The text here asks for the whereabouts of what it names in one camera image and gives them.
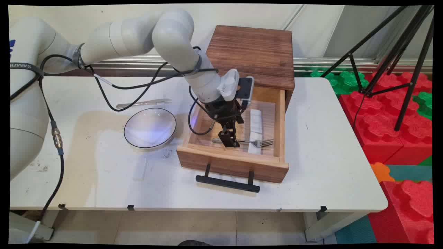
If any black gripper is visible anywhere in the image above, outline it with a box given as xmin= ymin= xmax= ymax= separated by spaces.
xmin=204 ymin=98 xmax=245 ymax=148

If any silver fork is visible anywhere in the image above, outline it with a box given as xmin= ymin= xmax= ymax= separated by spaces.
xmin=212 ymin=138 xmax=275 ymax=148

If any silver table knife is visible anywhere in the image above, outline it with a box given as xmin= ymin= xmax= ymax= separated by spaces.
xmin=116 ymin=99 xmax=172 ymax=109

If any light wooden drawer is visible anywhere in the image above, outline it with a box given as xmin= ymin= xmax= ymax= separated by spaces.
xmin=177 ymin=85 xmax=290 ymax=184

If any white plate black rim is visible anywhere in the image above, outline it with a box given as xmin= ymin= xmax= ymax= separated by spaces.
xmin=124 ymin=108 xmax=177 ymax=150

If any dark wooden cabinet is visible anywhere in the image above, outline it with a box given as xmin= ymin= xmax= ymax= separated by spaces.
xmin=206 ymin=25 xmax=295 ymax=111

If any white table leg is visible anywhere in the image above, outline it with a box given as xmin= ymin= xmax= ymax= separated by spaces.
xmin=303 ymin=212 xmax=367 ymax=242
xmin=10 ymin=210 xmax=59 ymax=242

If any large red foam block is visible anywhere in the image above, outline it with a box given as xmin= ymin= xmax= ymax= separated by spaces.
xmin=338 ymin=72 xmax=433 ymax=165

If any orange foam piece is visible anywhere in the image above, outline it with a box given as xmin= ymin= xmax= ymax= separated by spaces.
xmin=370 ymin=162 xmax=395 ymax=183

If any teal foam block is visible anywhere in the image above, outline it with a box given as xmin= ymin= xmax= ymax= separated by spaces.
xmin=334 ymin=215 xmax=377 ymax=244

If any teal foam mat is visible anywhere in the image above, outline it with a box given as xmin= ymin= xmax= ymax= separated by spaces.
xmin=386 ymin=164 xmax=433 ymax=182

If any black tripod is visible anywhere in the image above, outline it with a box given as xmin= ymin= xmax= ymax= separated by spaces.
xmin=320 ymin=5 xmax=435 ymax=132

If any small green foam block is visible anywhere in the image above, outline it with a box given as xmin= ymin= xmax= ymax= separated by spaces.
xmin=413 ymin=92 xmax=433 ymax=121

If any black drawer handle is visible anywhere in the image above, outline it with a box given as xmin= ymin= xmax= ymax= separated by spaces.
xmin=196 ymin=163 xmax=261 ymax=193

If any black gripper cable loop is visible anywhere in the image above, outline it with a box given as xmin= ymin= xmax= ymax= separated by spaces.
xmin=188 ymin=86 xmax=218 ymax=136

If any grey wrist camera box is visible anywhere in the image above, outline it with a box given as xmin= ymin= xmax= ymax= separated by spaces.
xmin=237 ymin=76 xmax=255 ymax=111

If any white ribbed camera mount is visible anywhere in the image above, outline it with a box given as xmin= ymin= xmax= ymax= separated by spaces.
xmin=217 ymin=69 xmax=240 ymax=102

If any aluminium wall rail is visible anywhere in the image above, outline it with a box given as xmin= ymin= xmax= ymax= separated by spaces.
xmin=83 ymin=54 xmax=433 ymax=77

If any thin black cable white sleeve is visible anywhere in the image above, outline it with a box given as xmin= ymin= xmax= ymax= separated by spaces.
xmin=79 ymin=47 xmax=219 ymax=112

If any thick black cable metal connector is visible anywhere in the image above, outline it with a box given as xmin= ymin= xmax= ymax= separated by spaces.
xmin=26 ymin=55 xmax=85 ymax=242

